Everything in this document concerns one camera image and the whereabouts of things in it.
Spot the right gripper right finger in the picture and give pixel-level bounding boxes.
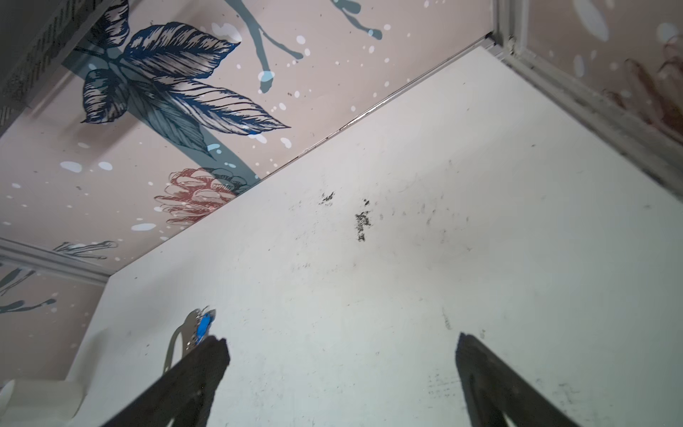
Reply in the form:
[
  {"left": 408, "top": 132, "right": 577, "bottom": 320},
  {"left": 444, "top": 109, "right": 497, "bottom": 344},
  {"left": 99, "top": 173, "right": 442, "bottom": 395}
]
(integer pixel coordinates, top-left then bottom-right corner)
[{"left": 455, "top": 334, "right": 577, "bottom": 427}]

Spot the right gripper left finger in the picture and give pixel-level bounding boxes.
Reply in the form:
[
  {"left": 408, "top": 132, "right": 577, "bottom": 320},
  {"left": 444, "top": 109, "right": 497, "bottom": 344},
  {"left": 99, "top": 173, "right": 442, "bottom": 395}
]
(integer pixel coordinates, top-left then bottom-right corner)
[{"left": 104, "top": 336, "right": 231, "bottom": 427}]

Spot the blue capped key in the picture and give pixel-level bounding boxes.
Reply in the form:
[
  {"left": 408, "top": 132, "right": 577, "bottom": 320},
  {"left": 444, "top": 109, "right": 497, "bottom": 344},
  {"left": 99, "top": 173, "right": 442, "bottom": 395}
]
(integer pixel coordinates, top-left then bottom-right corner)
[{"left": 195, "top": 312, "right": 215, "bottom": 344}]

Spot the white ceramic mug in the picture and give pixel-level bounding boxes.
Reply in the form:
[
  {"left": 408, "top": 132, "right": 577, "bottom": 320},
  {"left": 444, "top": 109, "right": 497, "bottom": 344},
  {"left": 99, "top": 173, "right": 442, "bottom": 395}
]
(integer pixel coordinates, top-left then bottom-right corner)
[{"left": 1, "top": 380, "right": 85, "bottom": 427}]

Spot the black slotted wall basket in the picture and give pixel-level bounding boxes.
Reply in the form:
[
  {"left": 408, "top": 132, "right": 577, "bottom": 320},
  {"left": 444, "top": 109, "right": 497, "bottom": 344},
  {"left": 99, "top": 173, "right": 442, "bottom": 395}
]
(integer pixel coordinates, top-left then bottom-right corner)
[{"left": 1, "top": 0, "right": 111, "bottom": 133}]

